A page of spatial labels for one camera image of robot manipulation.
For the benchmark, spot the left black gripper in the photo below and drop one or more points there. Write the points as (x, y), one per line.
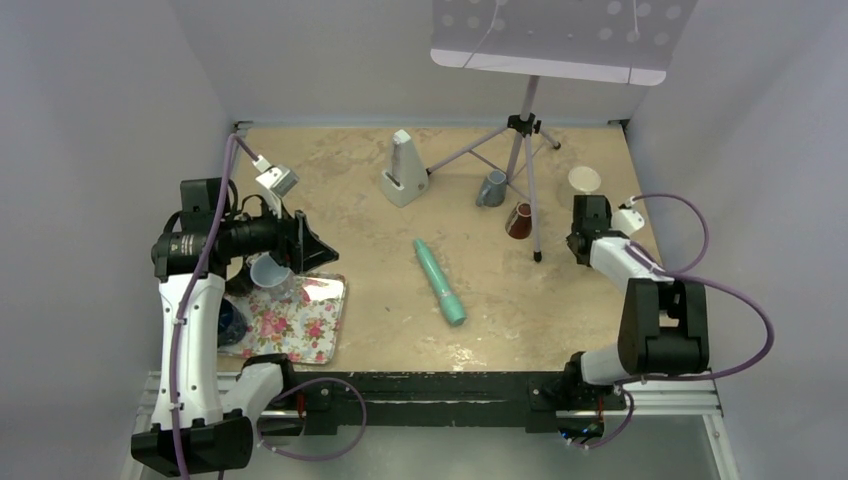
(296, 246)

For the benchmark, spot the light grey footed mug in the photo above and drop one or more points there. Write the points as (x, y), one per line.
(276, 280)

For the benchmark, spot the dark blue mug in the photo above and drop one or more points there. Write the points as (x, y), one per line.
(232, 326)

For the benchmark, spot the cream mug black handle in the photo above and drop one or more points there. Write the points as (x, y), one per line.
(584, 179)

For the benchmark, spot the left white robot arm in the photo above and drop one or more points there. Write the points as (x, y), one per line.
(263, 378)

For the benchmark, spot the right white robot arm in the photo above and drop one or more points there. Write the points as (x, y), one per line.
(663, 327)

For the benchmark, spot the blue-grey mug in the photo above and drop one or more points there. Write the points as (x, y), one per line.
(493, 190)

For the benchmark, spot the brown striped mug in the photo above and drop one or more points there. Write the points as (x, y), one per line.
(519, 222)

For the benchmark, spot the floral tray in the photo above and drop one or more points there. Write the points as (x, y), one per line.
(304, 326)

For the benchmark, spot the white metronome-shaped object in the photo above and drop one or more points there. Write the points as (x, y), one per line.
(406, 178)

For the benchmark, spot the teal cylindrical bottle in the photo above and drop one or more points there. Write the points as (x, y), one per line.
(449, 303)

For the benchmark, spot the purple tripod stand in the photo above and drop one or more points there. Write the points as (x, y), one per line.
(520, 169)

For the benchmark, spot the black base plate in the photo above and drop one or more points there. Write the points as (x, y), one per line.
(530, 400)

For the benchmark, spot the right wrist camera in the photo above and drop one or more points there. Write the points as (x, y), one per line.
(627, 219)

